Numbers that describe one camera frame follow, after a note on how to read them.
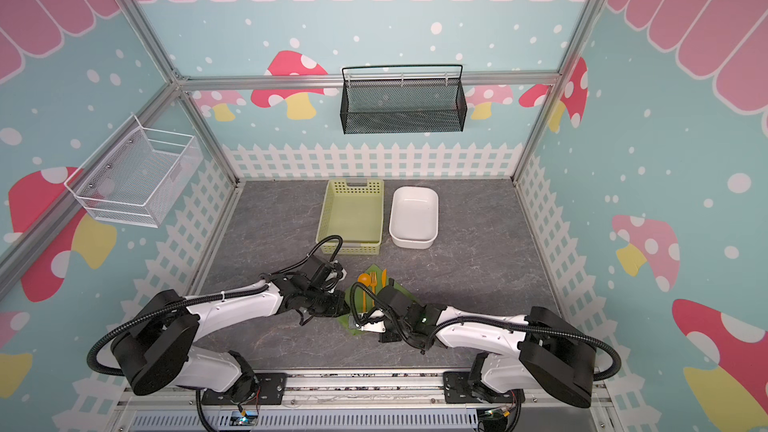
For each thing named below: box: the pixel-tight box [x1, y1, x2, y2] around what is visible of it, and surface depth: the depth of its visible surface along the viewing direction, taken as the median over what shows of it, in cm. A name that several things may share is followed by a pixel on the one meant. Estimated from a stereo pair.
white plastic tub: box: [388, 187, 439, 249], surface depth 109 cm
